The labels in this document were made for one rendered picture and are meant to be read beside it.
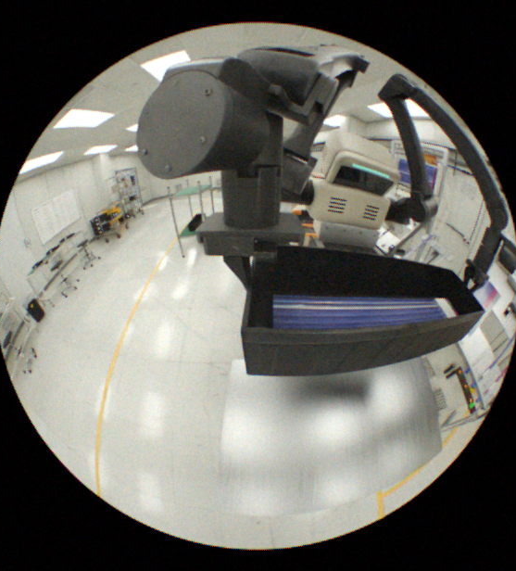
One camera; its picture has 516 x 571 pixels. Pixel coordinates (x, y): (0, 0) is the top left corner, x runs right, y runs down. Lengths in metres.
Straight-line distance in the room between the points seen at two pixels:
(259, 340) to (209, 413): 1.16
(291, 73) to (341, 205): 0.44
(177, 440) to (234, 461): 0.94
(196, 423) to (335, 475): 1.01
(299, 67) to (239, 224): 0.15
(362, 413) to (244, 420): 0.31
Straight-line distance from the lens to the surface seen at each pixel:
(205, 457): 1.32
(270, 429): 0.45
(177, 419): 1.37
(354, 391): 0.53
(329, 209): 0.53
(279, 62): 0.16
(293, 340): 0.16
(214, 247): 0.16
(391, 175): 0.53
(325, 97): 0.16
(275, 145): 0.15
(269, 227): 0.15
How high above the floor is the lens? 1.25
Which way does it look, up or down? 41 degrees down
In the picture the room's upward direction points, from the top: straight up
